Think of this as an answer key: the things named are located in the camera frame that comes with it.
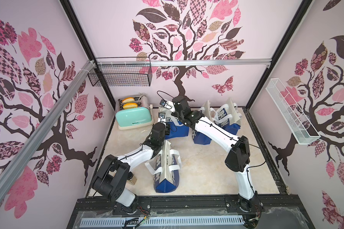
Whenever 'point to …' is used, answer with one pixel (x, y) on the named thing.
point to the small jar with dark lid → (131, 179)
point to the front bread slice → (130, 105)
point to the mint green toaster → (139, 117)
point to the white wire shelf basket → (290, 112)
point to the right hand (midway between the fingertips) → (179, 101)
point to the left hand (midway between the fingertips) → (162, 122)
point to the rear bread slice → (128, 99)
